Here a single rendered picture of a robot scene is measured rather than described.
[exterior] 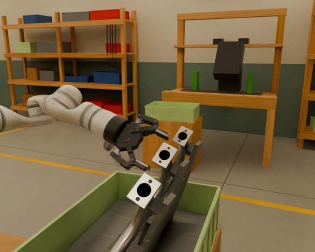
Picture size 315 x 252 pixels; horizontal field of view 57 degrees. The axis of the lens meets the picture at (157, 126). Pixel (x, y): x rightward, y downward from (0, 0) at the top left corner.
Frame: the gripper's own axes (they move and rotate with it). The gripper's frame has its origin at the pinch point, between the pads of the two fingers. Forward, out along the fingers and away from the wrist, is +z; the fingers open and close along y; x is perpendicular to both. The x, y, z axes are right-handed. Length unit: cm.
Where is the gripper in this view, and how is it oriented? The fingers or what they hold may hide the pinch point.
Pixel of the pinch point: (157, 152)
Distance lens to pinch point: 72.7
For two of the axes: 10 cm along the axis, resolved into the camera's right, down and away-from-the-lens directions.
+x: 1.1, 4.7, 8.8
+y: 5.2, -7.8, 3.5
